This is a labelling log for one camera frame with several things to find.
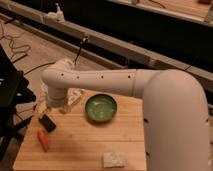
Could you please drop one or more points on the wooden board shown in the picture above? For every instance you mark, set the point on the wooden board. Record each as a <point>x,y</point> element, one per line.
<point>78,144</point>

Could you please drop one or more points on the black rectangular block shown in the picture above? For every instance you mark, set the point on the black rectangular block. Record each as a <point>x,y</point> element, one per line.
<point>47,123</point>

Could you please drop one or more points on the white clamp device on rail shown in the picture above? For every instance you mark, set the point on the white clamp device on rail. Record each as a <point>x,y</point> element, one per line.
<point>57,16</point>

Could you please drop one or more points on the green bowl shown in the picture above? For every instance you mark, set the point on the green bowl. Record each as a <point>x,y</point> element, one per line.
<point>100,108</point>

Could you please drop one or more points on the orange pepper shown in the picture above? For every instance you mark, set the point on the orange pepper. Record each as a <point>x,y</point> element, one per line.
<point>43,140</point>

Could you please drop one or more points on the black equipment at left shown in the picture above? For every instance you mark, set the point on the black equipment at left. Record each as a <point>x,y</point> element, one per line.
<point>13,90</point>

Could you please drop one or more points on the beige sponge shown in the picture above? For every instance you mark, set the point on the beige sponge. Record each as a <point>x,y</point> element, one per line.
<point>114,160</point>

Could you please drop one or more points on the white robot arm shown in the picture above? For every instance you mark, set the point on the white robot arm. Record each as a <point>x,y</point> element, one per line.
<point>175,110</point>

